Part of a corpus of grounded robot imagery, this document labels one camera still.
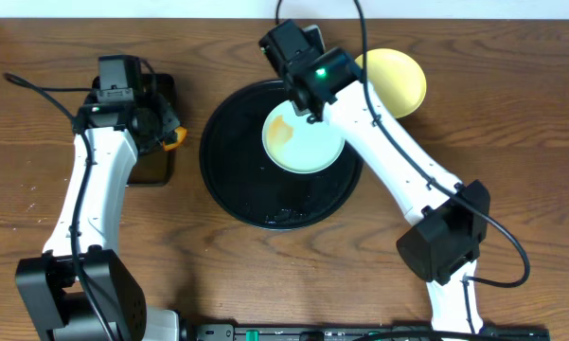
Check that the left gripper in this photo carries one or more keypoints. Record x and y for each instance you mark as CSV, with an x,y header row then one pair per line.
x,y
166,131

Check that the round black tray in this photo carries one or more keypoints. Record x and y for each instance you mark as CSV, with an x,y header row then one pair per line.
x,y
248,185

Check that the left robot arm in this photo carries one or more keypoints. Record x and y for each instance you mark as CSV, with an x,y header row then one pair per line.
x,y
79,288

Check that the black rectangular water tray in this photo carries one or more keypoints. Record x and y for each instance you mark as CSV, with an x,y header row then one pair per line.
x,y
152,169

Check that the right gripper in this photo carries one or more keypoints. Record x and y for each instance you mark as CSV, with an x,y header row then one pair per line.
x,y
289,91

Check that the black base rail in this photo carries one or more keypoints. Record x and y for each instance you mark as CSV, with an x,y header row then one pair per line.
x,y
226,332

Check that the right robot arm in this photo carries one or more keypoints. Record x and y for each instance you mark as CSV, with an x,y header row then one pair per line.
x,y
442,244

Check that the light green plate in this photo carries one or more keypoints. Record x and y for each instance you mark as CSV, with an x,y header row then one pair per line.
x,y
296,145

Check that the yellow plate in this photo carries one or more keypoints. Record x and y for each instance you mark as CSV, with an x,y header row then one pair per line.
x,y
398,81

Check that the green yellow sponge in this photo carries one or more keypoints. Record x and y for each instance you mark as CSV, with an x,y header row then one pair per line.
x,y
174,139

